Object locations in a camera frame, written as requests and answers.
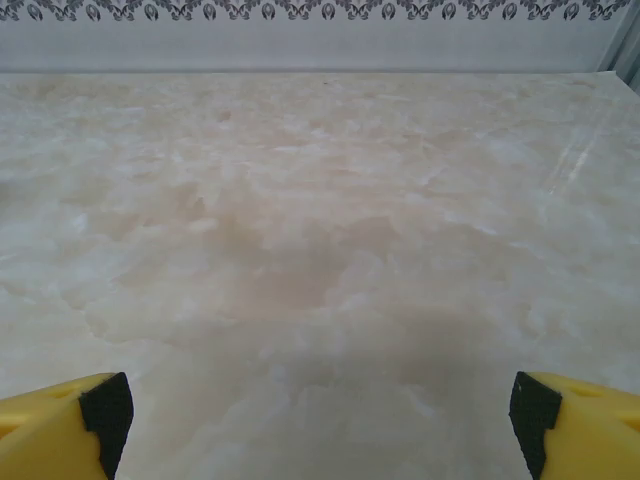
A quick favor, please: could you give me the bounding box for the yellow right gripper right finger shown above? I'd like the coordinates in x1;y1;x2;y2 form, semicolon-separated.
508;370;640;480

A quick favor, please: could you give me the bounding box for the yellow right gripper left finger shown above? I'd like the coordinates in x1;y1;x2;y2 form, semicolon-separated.
0;371;136;480

